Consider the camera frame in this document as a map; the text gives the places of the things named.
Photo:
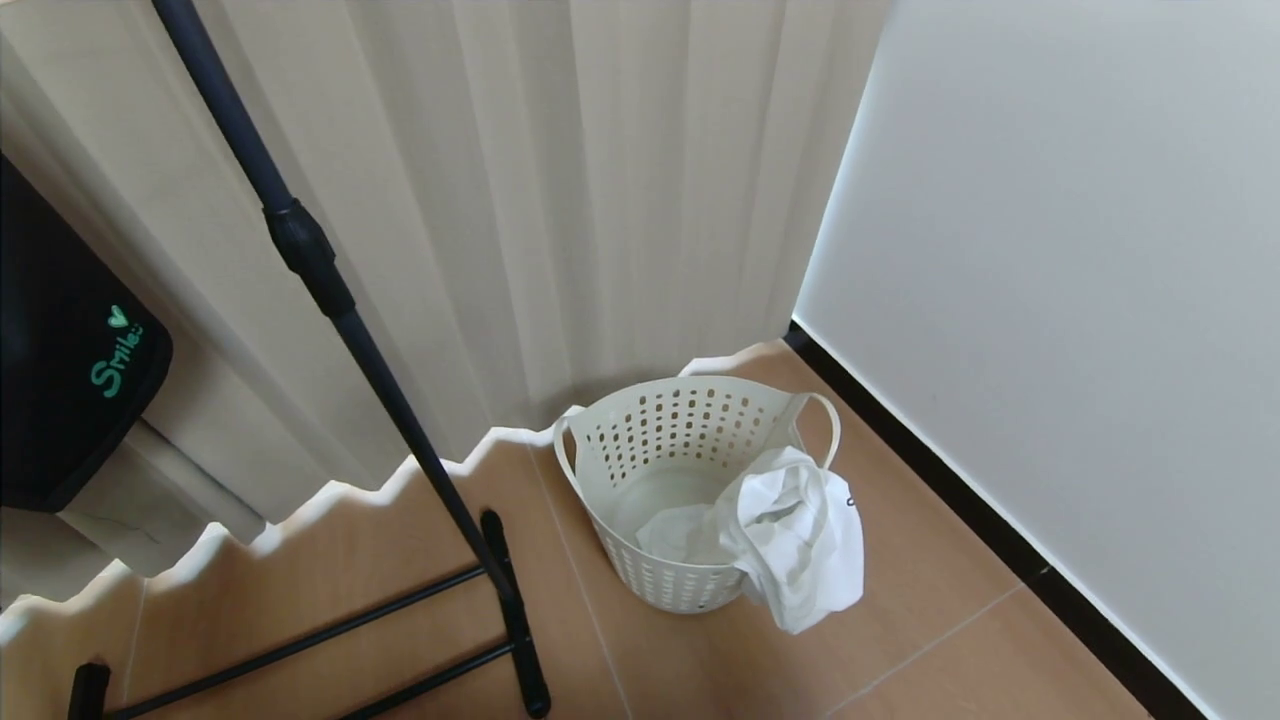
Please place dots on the white laundry basket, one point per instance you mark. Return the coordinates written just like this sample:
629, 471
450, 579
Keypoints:
680, 420

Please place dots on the black shorts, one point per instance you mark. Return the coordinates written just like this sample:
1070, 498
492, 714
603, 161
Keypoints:
60, 380

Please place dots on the black clothes rack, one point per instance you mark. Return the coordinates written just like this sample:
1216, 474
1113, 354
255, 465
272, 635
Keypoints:
300, 245

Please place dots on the white garment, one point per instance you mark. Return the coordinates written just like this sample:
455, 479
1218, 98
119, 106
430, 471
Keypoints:
800, 540

